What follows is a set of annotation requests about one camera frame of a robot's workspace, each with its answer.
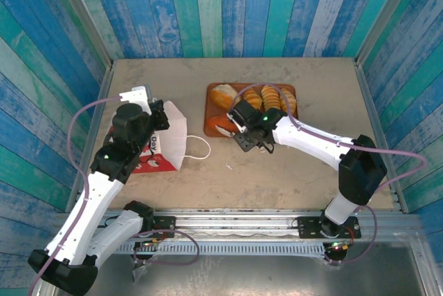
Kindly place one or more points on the grey sheet metal panel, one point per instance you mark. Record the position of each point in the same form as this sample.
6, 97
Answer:
277, 275

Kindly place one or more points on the aluminium table side rail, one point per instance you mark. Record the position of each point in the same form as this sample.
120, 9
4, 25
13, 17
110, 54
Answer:
370, 102
104, 83

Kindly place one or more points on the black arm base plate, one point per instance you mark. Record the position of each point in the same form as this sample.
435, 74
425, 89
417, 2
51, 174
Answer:
164, 220
308, 228

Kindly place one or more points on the black controller board with LEDs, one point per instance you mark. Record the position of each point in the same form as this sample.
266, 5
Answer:
337, 254
147, 248

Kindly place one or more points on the small white scrap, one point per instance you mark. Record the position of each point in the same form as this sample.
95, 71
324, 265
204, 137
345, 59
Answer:
228, 167

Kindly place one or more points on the brown rectangular tray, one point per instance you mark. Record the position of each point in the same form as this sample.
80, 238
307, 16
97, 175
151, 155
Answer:
209, 112

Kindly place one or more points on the golden fake croissant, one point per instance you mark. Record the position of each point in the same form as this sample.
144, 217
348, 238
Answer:
290, 100
271, 97
254, 100

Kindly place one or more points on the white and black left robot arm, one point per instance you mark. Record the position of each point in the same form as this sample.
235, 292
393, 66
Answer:
93, 206

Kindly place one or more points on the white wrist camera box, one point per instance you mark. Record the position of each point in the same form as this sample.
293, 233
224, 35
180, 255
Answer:
135, 95
239, 124

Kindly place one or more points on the round tan fake bread bun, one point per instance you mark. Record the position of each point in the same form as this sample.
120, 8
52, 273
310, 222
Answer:
223, 97

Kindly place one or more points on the orange-red fake bread loaf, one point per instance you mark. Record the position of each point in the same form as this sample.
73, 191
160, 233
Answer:
216, 121

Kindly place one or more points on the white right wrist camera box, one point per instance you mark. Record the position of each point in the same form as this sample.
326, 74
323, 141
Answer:
239, 124

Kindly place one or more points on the red and white paper bag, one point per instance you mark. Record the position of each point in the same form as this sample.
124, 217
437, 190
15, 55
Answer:
173, 137

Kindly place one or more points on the aluminium corner post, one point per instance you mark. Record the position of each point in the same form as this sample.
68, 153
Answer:
84, 16
387, 16

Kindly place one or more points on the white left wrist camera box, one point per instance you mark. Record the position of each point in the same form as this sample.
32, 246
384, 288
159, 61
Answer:
135, 95

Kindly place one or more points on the aluminium mounting rail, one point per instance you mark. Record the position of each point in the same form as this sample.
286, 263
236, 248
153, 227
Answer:
235, 221

